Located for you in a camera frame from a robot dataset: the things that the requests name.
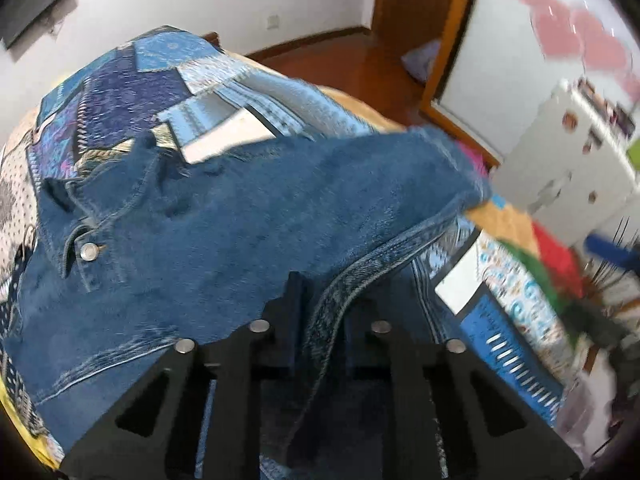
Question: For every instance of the magenta cloth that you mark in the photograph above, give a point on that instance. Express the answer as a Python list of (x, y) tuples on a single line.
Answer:
[(472, 157)]

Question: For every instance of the white cabinet with stickers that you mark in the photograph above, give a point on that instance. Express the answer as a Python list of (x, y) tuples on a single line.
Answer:
[(565, 160)]

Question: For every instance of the white wall socket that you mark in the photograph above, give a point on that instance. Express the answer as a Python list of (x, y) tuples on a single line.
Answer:
[(272, 21)]

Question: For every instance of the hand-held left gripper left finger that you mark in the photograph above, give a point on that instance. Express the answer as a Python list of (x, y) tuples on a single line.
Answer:
[(235, 360)]

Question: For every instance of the blue patchwork bedspread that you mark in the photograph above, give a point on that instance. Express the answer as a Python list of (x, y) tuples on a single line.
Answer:
[(115, 95)]

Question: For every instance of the green cloth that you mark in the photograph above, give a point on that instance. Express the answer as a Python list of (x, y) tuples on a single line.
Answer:
[(532, 272)]

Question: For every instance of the purple cloth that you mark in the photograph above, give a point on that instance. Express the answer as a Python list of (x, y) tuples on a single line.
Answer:
[(422, 60)]

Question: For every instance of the blue denim jeans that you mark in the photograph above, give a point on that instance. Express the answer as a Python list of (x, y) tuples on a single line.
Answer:
[(250, 210)]

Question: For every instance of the blue plastic object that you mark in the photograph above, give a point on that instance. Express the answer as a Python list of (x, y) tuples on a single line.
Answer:
[(610, 251)]

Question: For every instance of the red cloth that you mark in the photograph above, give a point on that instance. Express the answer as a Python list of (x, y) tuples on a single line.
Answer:
[(555, 255)]

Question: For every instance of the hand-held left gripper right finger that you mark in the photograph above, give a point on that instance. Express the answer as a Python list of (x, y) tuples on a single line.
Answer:
[(405, 365)]

